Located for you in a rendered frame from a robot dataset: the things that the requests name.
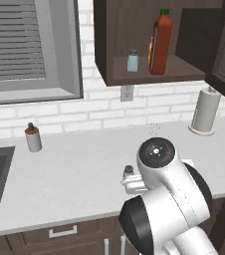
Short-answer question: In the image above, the pale blue shaker grey cap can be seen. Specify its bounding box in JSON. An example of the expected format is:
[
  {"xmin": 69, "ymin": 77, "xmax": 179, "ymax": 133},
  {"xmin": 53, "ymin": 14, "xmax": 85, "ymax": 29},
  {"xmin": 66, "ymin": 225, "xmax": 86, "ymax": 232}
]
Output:
[{"xmin": 126, "ymin": 49, "xmax": 140, "ymax": 73}]

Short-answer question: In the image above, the white condiment bottle orange band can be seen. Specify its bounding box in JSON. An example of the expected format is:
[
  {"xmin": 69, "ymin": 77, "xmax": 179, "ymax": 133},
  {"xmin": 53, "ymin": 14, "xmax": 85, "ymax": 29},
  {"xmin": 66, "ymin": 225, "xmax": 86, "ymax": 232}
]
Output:
[{"xmin": 24, "ymin": 122, "xmax": 43, "ymax": 153}]

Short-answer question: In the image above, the grey wall outlet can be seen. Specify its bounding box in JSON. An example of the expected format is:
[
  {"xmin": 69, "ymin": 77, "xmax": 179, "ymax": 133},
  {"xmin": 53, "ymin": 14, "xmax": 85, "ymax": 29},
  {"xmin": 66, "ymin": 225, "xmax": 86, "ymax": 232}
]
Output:
[{"xmin": 119, "ymin": 85, "xmax": 134, "ymax": 104}]

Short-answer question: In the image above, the white paper towel roll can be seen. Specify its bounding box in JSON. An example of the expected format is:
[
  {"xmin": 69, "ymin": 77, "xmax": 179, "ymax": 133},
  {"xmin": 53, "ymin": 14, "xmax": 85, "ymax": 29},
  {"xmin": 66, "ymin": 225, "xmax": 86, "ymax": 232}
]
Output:
[{"xmin": 187, "ymin": 86, "xmax": 223, "ymax": 136}]

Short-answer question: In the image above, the white drawer handle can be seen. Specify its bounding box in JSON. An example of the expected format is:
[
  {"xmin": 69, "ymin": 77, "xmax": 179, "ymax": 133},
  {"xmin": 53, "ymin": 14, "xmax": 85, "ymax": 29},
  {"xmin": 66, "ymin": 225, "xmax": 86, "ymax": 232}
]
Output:
[{"xmin": 48, "ymin": 224, "xmax": 79, "ymax": 239}]

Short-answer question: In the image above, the grey window with blinds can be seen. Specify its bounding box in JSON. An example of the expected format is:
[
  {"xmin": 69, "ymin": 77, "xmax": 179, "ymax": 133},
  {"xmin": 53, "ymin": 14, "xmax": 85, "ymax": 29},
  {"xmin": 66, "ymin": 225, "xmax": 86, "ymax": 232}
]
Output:
[{"xmin": 0, "ymin": 0, "xmax": 85, "ymax": 107}]

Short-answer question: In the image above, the dark wood drawer front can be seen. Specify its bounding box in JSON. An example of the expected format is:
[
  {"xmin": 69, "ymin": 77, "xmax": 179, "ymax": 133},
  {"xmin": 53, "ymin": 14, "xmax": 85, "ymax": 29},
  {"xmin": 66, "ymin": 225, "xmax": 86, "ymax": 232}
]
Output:
[{"xmin": 17, "ymin": 216, "xmax": 117, "ymax": 255}]

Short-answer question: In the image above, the white cupboard door handle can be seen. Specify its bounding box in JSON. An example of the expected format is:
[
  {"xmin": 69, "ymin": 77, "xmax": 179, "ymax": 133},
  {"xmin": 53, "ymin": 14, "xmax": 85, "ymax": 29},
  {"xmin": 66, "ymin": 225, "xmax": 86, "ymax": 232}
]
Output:
[
  {"xmin": 103, "ymin": 237, "xmax": 111, "ymax": 255},
  {"xmin": 119, "ymin": 234, "xmax": 126, "ymax": 255}
]

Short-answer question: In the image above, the red sauce bottle green cap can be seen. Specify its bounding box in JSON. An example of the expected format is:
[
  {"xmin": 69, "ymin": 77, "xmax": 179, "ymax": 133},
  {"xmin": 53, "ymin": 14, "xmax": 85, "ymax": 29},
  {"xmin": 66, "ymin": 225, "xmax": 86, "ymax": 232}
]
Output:
[{"xmin": 147, "ymin": 8, "xmax": 173, "ymax": 76}]

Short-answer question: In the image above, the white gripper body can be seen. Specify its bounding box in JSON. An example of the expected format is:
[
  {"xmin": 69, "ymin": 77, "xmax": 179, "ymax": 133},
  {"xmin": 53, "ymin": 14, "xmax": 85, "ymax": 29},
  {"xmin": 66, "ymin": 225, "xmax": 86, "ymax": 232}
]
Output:
[{"xmin": 119, "ymin": 173, "xmax": 149, "ymax": 195}]

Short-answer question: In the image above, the dark wood wall cabinet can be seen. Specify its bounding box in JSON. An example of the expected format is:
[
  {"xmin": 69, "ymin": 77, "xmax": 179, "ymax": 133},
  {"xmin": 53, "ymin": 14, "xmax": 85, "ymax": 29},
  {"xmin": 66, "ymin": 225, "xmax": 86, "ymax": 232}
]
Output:
[{"xmin": 93, "ymin": 0, "xmax": 225, "ymax": 88}]

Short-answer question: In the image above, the small pale blue shaker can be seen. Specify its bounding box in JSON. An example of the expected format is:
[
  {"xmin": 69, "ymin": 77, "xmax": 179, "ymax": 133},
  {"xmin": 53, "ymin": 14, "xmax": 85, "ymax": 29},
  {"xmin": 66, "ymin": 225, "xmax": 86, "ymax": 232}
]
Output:
[{"xmin": 122, "ymin": 164, "xmax": 135, "ymax": 180}]

